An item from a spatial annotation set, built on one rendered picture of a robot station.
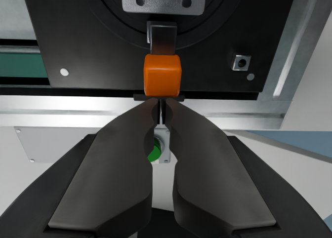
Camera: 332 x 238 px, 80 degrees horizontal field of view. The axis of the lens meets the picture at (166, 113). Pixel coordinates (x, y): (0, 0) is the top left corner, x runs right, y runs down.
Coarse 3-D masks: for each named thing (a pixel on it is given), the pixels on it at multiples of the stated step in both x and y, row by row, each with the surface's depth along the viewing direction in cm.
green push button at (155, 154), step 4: (156, 140) 28; (156, 144) 27; (160, 144) 28; (156, 148) 27; (160, 148) 27; (152, 152) 27; (156, 152) 27; (160, 152) 28; (148, 156) 28; (152, 156) 28; (156, 156) 28; (152, 160) 28
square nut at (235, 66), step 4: (232, 56) 21; (236, 56) 20; (240, 56) 20; (244, 56) 20; (248, 56) 20; (232, 60) 21; (236, 60) 20; (244, 60) 21; (248, 60) 20; (232, 64) 20; (236, 64) 20; (240, 64) 21; (244, 64) 20; (248, 64) 20; (232, 68) 20; (236, 68) 20; (240, 68) 20; (244, 68) 20
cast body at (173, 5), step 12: (132, 0) 10; (144, 0) 11; (156, 0) 10; (168, 0) 10; (180, 0) 10; (192, 0) 10; (204, 0) 10; (132, 12) 11; (144, 12) 11; (156, 12) 11; (168, 12) 11; (180, 12) 11; (192, 12) 11
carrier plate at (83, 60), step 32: (32, 0) 17; (64, 0) 18; (256, 0) 18; (288, 0) 18; (64, 32) 19; (96, 32) 19; (224, 32) 19; (256, 32) 19; (64, 64) 21; (96, 64) 21; (128, 64) 21; (192, 64) 21; (224, 64) 21; (256, 64) 21
